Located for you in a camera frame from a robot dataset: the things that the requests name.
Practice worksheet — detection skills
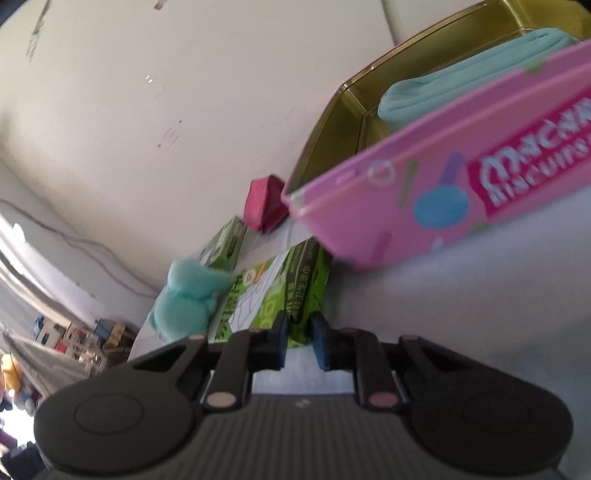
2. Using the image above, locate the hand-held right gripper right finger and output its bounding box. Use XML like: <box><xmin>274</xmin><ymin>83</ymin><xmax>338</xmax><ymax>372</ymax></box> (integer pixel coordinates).
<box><xmin>309</xmin><ymin>313</ymin><xmax>467</xmax><ymax>411</ymax></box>

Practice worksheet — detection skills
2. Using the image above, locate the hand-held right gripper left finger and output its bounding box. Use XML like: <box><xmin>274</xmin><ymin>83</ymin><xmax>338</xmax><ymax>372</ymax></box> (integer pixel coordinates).
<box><xmin>122</xmin><ymin>312</ymin><xmax>291</xmax><ymax>414</ymax></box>

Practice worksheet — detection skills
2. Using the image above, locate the green tissue packet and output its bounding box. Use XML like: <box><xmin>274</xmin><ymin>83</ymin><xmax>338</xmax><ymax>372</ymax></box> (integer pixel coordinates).
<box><xmin>208</xmin><ymin>237</ymin><xmax>334</xmax><ymax>352</ymax></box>

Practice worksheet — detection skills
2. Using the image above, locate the magenta zip pouch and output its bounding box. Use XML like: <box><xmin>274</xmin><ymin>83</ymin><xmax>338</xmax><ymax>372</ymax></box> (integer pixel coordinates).
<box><xmin>244</xmin><ymin>175</ymin><xmax>288</xmax><ymax>234</ymax></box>

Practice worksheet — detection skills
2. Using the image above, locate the pink tin box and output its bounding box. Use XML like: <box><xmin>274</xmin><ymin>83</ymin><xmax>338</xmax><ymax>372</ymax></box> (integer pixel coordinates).
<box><xmin>281</xmin><ymin>0</ymin><xmax>591</xmax><ymax>271</ymax></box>

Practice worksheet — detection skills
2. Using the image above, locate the teal plush toy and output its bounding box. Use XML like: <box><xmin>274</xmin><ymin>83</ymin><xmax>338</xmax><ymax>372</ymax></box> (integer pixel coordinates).
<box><xmin>147</xmin><ymin>257</ymin><xmax>234</xmax><ymax>342</ymax></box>

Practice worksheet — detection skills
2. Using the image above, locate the green cardboard box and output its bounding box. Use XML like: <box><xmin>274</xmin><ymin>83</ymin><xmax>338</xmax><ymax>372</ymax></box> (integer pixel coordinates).
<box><xmin>196</xmin><ymin>216</ymin><xmax>248</xmax><ymax>271</ymax></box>

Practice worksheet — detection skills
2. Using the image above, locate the light blue striped bed sheet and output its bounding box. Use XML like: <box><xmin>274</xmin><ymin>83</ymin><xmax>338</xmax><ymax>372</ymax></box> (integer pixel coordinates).
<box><xmin>127</xmin><ymin>185</ymin><xmax>591</xmax><ymax>398</ymax></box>

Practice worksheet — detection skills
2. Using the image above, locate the pile of small boxes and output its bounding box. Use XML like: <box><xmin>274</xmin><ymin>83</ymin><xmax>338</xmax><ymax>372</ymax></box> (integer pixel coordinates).
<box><xmin>32</xmin><ymin>316</ymin><xmax>139</xmax><ymax>370</ymax></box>

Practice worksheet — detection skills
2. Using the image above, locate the yellow toy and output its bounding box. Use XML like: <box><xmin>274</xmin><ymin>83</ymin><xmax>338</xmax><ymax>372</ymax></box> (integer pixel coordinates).
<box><xmin>0</xmin><ymin>353</ymin><xmax>24</xmax><ymax>393</ymax></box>

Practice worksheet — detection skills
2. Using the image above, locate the teal folded cloth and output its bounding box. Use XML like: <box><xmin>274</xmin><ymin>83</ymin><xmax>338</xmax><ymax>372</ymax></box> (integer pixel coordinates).
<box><xmin>378</xmin><ymin>28</ymin><xmax>578</xmax><ymax>134</ymax></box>

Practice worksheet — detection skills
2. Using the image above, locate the grey wall cable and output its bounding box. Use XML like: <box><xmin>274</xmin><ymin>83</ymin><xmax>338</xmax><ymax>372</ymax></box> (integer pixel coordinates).
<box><xmin>0</xmin><ymin>198</ymin><xmax>160</xmax><ymax>298</ymax></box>

